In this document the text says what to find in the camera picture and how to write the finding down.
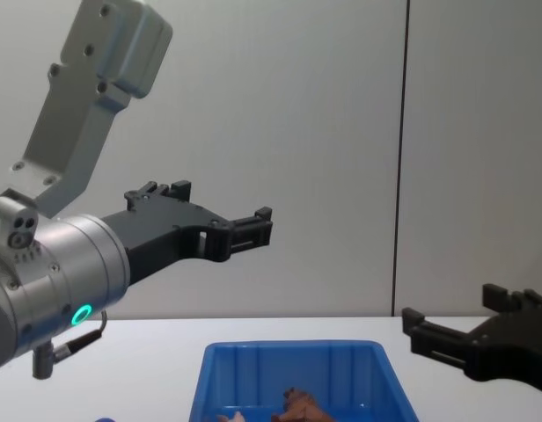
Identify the dark cable with silver plug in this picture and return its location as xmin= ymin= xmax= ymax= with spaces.
xmin=32 ymin=309 xmax=110 ymax=380

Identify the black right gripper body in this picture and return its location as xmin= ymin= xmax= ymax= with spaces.
xmin=465 ymin=302 xmax=542 ymax=397

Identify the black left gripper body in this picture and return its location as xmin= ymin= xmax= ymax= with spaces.
xmin=99 ymin=200 xmax=231 ymax=287

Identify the brown toy figure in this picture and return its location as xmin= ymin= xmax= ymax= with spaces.
xmin=272 ymin=386 xmax=333 ymax=422

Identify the blue plastic bin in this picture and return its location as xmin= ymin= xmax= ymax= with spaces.
xmin=189 ymin=338 xmax=424 ymax=422

